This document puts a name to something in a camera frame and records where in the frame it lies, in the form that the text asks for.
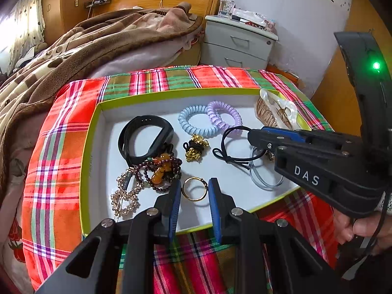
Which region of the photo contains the clear grey hair tie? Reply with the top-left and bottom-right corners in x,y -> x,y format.
249,146 -> 286,191

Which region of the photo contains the black elastic charm hair tie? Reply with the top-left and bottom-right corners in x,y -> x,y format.
212,125 -> 270,171

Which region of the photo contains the blue spiral hair tie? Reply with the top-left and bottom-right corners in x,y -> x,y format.
178,105 -> 220,138

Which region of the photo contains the rhinestone hair clip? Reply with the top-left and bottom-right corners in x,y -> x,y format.
110,167 -> 140,220

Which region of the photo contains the purple spiral hair tie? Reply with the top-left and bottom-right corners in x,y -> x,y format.
205,99 -> 243,137

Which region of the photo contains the gold ring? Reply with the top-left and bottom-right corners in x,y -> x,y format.
181,176 -> 210,203

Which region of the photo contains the brown bead amber bracelet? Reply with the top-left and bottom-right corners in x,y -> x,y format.
131,153 -> 184,193

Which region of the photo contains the person's right hand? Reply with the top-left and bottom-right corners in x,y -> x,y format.
333,209 -> 392,255

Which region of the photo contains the white gold hair claw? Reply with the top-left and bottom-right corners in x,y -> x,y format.
255,88 -> 300,130

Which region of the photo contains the wooden door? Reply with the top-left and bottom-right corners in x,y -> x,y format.
312,0 -> 392,136

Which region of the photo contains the orange cardboard box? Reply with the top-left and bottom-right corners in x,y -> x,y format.
266,64 -> 300,86

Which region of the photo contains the grey nightstand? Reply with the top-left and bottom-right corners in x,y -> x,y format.
200,15 -> 278,70

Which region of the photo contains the yellow-green shallow box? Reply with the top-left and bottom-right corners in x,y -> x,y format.
79,87 -> 312,238

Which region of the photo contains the black smart band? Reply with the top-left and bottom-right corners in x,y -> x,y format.
118,115 -> 174,166

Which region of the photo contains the clear organizer on nightstand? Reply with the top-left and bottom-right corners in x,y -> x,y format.
218,0 -> 235,19

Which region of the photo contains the brown paw print blanket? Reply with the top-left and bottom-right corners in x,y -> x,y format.
1,2 -> 203,190

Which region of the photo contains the power strip on headboard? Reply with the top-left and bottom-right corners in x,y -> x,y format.
84,0 -> 111,9

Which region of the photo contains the dotted curtain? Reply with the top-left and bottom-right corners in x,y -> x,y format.
7,0 -> 46,74

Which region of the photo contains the wooden wardrobe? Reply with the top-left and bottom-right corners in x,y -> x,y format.
42,0 -> 92,45

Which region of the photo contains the black cable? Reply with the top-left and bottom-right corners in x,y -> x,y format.
335,189 -> 392,282

